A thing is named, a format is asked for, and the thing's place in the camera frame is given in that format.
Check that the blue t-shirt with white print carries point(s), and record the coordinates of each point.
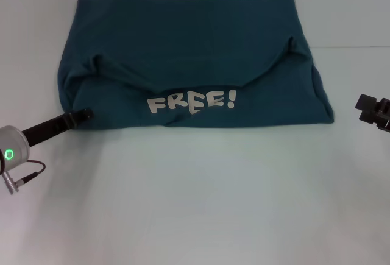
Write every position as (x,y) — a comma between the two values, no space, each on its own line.
(195,48)

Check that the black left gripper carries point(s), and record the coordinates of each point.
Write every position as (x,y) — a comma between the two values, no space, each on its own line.
(48,128)

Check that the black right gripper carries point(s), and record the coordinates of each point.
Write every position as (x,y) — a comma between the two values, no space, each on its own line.
(384,114)

